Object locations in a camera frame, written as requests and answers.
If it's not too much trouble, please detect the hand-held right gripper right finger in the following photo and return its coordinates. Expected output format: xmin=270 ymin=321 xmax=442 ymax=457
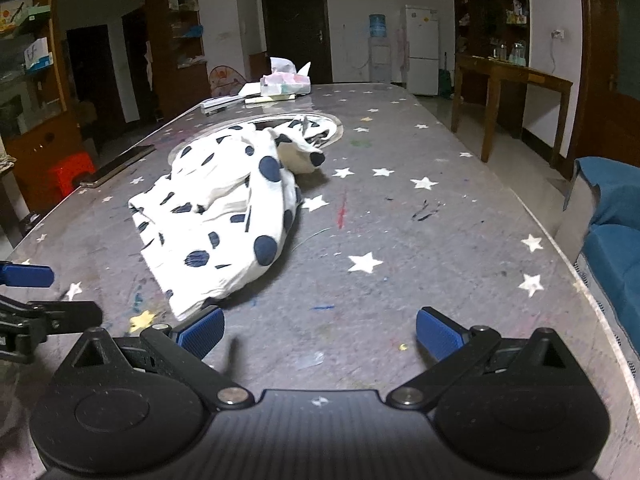
xmin=387 ymin=306 xmax=582 ymax=409

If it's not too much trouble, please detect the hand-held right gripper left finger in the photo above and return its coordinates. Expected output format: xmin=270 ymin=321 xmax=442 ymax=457
xmin=60 ymin=306 xmax=255 ymax=411

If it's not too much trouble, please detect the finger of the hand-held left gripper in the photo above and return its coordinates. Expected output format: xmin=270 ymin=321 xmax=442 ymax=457
xmin=0 ymin=261 xmax=55 ymax=289
xmin=0 ymin=294 xmax=104 ymax=365

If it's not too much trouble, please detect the white polka dot garment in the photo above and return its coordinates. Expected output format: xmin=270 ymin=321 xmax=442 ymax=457
xmin=127 ymin=115 xmax=328 ymax=322

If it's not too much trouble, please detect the red plastic stool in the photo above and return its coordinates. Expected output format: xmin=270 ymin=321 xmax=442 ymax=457
xmin=48 ymin=152 xmax=97 ymax=199

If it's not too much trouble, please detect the black smartphone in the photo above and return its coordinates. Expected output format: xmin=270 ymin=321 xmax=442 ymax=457
xmin=80 ymin=145 xmax=157 ymax=189

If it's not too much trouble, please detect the blue sofa cover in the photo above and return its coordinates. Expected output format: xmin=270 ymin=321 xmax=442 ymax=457
xmin=562 ymin=156 xmax=640 ymax=363

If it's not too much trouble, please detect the white remote control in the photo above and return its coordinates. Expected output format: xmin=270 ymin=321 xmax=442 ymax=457
xmin=200 ymin=96 xmax=251 ymax=116

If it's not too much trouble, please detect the built-in round induction cooker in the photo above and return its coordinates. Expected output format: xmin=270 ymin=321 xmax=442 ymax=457
xmin=200 ymin=112 xmax=346 ymax=149

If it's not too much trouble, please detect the pale yellow notepad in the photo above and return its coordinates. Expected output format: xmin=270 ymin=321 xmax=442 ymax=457
xmin=244 ymin=92 xmax=297 ymax=105

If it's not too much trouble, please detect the floral mesh food cover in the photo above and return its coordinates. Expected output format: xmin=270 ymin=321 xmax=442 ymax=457
xmin=209 ymin=64 xmax=246 ymax=97

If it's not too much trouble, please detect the pastel tissue pack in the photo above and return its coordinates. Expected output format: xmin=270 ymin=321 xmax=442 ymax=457
xmin=260 ymin=56 xmax=312 ymax=97

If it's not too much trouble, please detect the wooden side table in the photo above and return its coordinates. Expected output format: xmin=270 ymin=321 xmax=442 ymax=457
xmin=450 ymin=52 xmax=574 ymax=169

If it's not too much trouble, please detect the white refrigerator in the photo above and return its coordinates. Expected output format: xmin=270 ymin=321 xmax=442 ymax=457
xmin=404 ymin=5 xmax=441 ymax=97

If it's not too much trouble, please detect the white water dispenser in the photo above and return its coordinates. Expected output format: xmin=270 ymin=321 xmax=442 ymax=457
xmin=368 ymin=13 xmax=392 ymax=84

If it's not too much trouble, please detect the brown door with glass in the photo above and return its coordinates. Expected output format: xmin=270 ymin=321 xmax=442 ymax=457
xmin=569 ymin=0 xmax=640 ymax=182

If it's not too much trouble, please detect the dark wooden door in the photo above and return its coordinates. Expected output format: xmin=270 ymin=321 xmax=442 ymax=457
xmin=260 ymin=0 xmax=334 ymax=85

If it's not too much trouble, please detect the dark wooden shelf unit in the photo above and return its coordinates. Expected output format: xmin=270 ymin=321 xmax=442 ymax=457
xmin=452 ymin=0 xmax=531 ymax=141

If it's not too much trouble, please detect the wooden wall cabinet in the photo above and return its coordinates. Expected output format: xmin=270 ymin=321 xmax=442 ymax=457
xmin=0 ymin=0 xmax=212 ymax=206

